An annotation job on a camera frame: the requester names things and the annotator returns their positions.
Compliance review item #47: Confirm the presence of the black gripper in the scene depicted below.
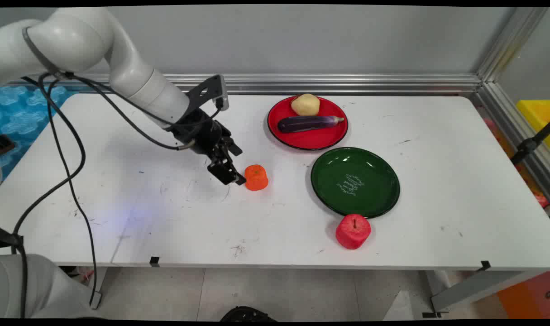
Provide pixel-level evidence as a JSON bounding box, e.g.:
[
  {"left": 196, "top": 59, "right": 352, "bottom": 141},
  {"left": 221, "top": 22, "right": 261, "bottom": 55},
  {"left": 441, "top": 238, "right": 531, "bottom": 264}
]
[{"left": 170, "top": 109, "right": 247, "bottom": 186}]

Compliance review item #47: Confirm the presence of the purple toy eggplant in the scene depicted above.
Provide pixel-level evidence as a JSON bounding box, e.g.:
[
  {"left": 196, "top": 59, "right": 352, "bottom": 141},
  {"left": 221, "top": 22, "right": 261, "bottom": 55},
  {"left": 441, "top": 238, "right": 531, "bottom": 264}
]
[{"left": 277, "top": 115, "right": 345, "bottom": 134}]

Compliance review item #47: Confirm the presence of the orange toy fruit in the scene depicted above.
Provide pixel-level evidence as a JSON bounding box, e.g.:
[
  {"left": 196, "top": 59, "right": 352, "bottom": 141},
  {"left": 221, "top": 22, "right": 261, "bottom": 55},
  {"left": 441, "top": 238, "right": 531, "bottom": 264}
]
[{"left": 244, "top": 164, "right": 269, "bottom": 192}]

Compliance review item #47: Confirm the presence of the red round plate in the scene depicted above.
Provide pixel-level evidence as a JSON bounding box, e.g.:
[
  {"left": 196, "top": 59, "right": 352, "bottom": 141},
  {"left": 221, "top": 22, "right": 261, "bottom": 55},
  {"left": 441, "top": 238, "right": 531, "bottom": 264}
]
[{"left": 267, "top": 95, "right": 349, "bottom": 151}]

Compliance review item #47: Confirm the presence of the beige toy potato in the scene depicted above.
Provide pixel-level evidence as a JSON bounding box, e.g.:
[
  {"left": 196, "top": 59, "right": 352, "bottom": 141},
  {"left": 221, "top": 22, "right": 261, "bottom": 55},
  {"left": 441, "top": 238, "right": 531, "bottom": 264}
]
[{"left": 291, "top": 94, "right": 321, "bottom": 117}]

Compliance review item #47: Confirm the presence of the green round plate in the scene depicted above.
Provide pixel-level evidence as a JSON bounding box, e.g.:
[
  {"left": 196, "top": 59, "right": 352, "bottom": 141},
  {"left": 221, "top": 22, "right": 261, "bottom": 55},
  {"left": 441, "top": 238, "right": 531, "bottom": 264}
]
[{"left": 311, "top": 147, "right": 401, "bottom": 219}]

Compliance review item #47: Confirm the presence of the red toy apple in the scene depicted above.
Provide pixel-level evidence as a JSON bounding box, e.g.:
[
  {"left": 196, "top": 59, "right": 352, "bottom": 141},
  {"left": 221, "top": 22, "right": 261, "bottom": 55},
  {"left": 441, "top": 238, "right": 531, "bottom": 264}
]
[{"left": 335, "top": 214, "right": 372, "bottom": 250}]

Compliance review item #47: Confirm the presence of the black round floor object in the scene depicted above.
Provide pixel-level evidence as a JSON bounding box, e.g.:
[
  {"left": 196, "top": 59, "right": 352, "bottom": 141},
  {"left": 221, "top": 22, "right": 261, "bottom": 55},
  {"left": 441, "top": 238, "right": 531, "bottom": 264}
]
[{"left": 220, "top": 306, "right": 277, "bottom": 323}]

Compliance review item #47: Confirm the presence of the white table leg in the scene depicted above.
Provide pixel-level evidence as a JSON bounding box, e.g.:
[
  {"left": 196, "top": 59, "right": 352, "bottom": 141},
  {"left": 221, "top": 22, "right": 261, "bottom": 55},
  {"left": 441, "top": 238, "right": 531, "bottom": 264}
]
[{"left": 90, "top": 267, "right": 109, "bottom": 310}]

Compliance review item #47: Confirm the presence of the blue patterned mat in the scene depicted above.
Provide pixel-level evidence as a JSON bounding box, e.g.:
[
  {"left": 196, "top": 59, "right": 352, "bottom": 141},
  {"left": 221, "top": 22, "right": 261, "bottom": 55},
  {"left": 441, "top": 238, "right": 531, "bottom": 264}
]
[{"left": 0, "top": 85, "right": 78, "bottom": 182}]

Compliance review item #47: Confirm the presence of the grey table leg beam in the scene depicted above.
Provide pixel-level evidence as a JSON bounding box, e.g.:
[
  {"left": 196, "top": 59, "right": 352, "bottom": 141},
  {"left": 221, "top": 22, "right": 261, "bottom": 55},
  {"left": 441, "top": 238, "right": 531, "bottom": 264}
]
[{"left": 431, "top": 270, "right": 545, "bottom": 314}]

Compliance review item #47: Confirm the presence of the black stand clamp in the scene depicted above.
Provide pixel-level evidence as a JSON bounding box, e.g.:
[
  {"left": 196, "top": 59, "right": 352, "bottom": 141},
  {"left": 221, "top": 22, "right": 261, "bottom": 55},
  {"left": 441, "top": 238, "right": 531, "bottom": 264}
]
[{"left": 510, "top": 121, "right": 550, "bottom": 166}]

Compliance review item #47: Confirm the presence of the yellow plastic bin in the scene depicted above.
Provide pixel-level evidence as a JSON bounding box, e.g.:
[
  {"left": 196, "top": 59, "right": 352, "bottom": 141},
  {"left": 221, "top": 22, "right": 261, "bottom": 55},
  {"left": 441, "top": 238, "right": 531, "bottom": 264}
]
[{"left": 516, "top": 100, "right": 550, "bottom": 150}]

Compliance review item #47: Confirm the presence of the orange box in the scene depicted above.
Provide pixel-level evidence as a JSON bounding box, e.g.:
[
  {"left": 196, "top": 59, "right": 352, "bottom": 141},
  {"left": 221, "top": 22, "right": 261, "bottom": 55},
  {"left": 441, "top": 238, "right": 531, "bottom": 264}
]
[{"left": 497, "top": 272, "right": 550, "bottom": 319}]

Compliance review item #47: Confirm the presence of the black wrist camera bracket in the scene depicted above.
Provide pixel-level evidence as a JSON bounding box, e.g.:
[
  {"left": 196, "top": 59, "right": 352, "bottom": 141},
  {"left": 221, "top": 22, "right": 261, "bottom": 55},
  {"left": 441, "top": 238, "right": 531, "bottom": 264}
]
[{"left": 186, "top": 75, "right": 230, "bottom": 115}]

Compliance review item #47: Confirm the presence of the long aluminium frame rail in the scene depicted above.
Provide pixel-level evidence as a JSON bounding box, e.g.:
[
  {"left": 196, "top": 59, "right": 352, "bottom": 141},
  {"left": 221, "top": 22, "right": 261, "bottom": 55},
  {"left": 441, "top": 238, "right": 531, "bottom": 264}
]
[{"left": 5, "top": 73, "right": 483, "bottom": 96}]

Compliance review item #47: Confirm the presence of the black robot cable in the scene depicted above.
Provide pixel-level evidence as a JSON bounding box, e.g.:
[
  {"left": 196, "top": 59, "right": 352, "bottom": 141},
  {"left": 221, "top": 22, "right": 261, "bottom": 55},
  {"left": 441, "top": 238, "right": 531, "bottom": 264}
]
[{"left": 0, "top": 72, "right": 222, "bottom": 317}]

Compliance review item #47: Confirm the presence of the angled aluminium frame rail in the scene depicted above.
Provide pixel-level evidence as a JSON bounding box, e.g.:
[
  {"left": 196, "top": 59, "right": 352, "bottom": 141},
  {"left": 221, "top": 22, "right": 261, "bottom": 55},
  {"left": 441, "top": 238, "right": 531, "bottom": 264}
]
[{"left": 472, "top": 7, "right": 550, "bottom": 202}]

